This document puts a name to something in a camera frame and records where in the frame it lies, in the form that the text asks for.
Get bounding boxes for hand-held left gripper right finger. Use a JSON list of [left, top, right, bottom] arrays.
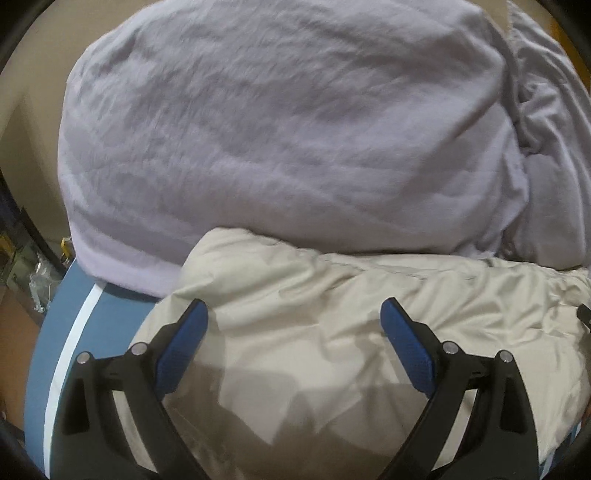
[[380, 298, 546, 480]]

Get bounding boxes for lavender duvet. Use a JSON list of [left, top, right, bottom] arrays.
[[501, 9, 591, 271]]

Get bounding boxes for clear plastic bag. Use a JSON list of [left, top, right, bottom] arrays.
[[28, 261, 59, 315]]

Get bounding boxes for beige puffer jacket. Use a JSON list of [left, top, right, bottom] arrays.
[[111, 228, 591, 480]]

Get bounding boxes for lavender grey cloth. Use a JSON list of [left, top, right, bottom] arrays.
[[55, 0, 530, 299]]

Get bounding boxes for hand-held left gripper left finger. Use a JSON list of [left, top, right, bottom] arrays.
[[47, 298, 209, 480]]

